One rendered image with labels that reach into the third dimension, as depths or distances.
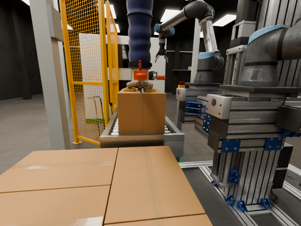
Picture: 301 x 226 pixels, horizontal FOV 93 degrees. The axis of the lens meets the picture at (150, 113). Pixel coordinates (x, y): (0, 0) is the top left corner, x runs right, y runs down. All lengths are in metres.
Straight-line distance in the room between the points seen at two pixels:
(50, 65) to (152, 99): 1.26
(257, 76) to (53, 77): 1.86
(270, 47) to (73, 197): 1.02
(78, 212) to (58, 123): 1.45
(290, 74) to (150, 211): 1.02
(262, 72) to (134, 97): 0.82
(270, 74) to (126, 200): 0.79
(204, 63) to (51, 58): 1.58
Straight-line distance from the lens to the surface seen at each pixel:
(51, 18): 2.01
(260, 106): 0.75
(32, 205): 0.85
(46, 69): 2.00
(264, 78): 0.75
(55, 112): 2.03
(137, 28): 1.43
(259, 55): 0.76
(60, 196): 0.84
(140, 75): 0.80
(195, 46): 4.34
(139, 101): 1.17
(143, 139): 1.19
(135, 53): 1.39
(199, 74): 1.17
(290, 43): 0.75
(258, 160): 1.17
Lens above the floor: 1.06
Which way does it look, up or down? 13 degrees down
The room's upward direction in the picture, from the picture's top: 1 degrees clockwise
